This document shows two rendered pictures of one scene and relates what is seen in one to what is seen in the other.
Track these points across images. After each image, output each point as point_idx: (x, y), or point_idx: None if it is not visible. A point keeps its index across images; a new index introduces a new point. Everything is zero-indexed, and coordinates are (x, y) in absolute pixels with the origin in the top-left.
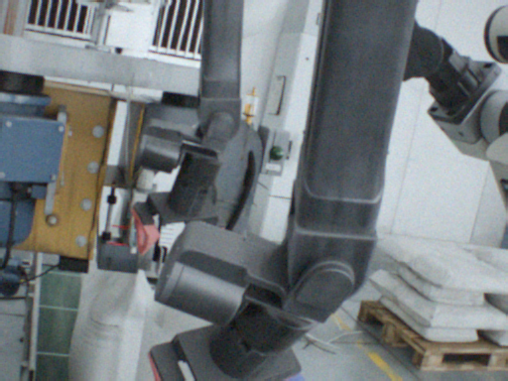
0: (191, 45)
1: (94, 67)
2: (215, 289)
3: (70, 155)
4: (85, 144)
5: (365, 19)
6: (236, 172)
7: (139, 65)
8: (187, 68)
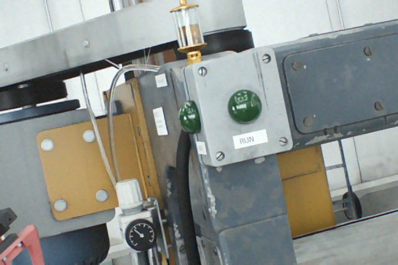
0: None
1: (18, 64)
2: None
3: (143, 166)
4: (142, 149)
5: None
6: (188, 167)
7: (67, 37)
8: (140, 6)
